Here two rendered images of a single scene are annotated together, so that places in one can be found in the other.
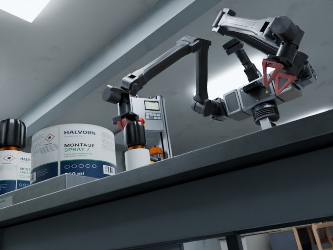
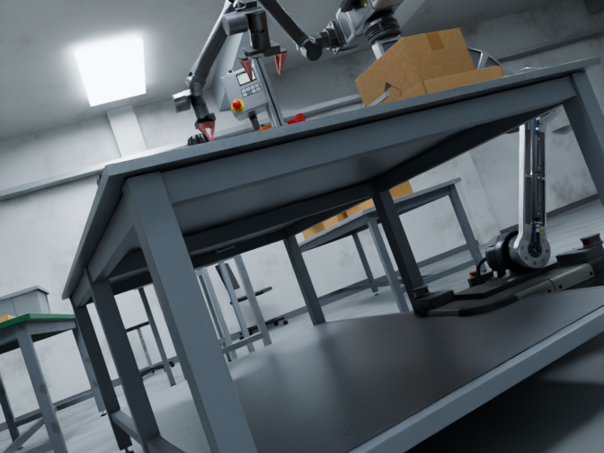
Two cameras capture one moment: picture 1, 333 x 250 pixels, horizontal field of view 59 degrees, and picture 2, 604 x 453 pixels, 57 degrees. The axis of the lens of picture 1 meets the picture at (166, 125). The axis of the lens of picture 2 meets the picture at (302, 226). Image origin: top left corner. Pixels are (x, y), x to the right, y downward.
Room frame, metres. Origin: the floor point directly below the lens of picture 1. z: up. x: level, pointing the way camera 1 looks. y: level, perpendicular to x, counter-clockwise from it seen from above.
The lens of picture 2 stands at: (-0.57, -1.28, 0.58)
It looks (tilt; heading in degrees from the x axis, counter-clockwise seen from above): 4 degrees up; 34
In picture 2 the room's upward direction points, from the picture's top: 20 degrees counter-clockwise
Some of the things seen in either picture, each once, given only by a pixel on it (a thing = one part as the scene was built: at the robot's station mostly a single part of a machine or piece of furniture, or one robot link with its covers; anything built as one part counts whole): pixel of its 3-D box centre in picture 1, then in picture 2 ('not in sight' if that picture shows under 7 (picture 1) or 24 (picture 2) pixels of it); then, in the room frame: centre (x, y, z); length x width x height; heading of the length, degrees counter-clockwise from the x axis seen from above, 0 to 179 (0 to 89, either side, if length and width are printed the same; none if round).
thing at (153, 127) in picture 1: (144, 117); (246, 93); (1.43, 0.11, 1.38); 0.17 x 0.10 x 0.19; 117
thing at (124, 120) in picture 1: (124, 129); (207, 131); (1.17, 0.18, 1.23); 0.07 x 0.07 x 0.09; 61
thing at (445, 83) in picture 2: not in sight; (427, 106); (0.83, -0.82, 0.85); 0.30 x 0.26 x 0.04; 62
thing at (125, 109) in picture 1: (125, 112); (202, 114); (1.16, 0.17, 1.30); 0.10 x 0.07 x 0.07; 61
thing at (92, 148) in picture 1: (75, 166); not in sight; (0.70, 0.24, 0.95); 0.20 x 0.20 x 0.14
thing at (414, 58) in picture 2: not in sight; (418, 92); (1.24, -0.68, 0.99); 0.30 x 0.24 x 0.27; 60
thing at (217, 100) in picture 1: (212, 107); (327, 39); (1.58, -0.28, 1.45); 0.09 x 0.08 x 0.12; 51
